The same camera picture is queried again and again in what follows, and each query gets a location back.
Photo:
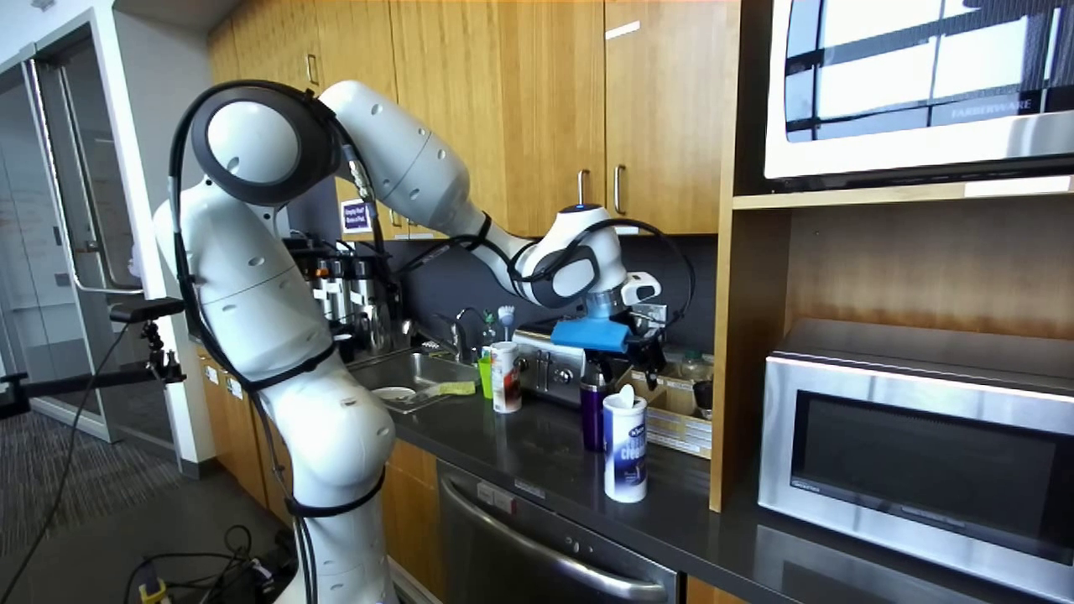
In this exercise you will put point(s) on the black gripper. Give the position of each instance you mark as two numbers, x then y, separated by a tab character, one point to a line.
648	330

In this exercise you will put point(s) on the white bottle with blue label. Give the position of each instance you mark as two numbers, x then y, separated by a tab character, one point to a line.
626	449

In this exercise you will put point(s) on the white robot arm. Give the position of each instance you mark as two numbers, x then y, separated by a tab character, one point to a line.
247	303

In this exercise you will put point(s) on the light wooden box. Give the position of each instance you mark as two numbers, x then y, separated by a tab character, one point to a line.
675	432

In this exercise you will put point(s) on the purple steel tumbler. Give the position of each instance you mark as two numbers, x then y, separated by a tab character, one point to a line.
591	421

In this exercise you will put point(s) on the silver toaster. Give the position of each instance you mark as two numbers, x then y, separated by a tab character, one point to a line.
547	365

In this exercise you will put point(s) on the white cup with red print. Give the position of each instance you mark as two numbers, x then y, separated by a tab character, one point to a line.
503	381

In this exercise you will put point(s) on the green plastic cup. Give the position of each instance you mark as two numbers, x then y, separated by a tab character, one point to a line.
485	378

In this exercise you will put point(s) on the large steel faucet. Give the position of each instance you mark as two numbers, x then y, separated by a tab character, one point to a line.
464	336

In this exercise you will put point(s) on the yellow sponge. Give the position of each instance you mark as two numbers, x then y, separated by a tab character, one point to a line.
455	389

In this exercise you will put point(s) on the stainless steel dishwasher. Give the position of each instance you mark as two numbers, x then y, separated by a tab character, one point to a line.
525	549

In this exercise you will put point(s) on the stainless steel sink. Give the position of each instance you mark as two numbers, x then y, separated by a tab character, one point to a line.
431	370

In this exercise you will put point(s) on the wooden base cabinet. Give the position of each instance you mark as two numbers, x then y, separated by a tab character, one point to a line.
230	432
709	593

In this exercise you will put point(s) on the white plate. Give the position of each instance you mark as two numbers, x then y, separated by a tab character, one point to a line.
393	394

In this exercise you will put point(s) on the stainless steel microwave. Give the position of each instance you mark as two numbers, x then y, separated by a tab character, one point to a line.
918	471

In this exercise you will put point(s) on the large built-in oven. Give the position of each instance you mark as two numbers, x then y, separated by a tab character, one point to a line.
918	88

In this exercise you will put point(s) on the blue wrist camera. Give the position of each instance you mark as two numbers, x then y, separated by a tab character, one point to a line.
591	336

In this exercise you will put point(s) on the wooden wall cabinets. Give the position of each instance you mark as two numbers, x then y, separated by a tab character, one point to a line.
503	111

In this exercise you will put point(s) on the blue and white wall sign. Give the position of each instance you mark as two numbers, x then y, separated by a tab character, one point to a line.
355	220

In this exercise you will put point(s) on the black camera stand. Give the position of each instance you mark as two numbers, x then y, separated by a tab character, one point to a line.
88	381

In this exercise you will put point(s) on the glass door with frame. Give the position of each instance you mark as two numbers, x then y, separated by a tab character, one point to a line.
43	247

